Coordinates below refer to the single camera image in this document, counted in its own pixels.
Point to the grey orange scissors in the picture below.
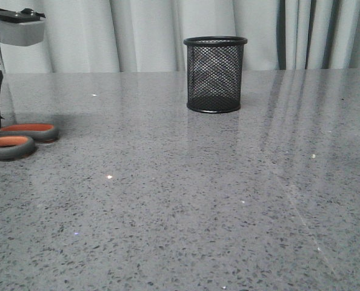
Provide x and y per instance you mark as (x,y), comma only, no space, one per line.
(17,141)

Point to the black mesh pen bucket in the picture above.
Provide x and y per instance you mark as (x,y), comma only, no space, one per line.
(214,73)

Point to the grey curtain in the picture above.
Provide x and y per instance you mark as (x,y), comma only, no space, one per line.
(147,36)

